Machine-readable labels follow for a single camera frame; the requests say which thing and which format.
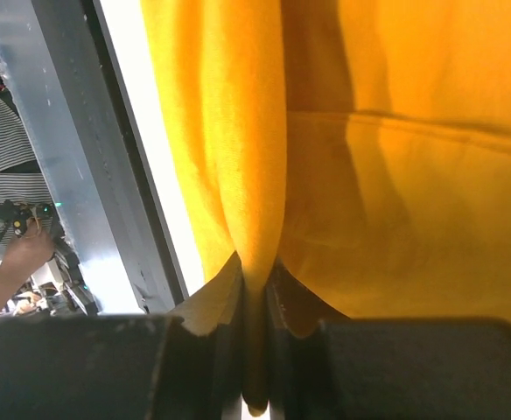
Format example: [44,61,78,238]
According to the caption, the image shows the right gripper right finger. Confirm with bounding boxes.
[266,263,511,419]

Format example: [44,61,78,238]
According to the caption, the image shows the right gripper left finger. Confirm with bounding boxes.
[0,255,243,419]

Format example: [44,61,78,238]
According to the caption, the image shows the yellow t shirt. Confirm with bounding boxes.
[142,1,511,415]

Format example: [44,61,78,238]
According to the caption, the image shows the operator hand in background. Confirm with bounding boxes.
[0,230,54,279]

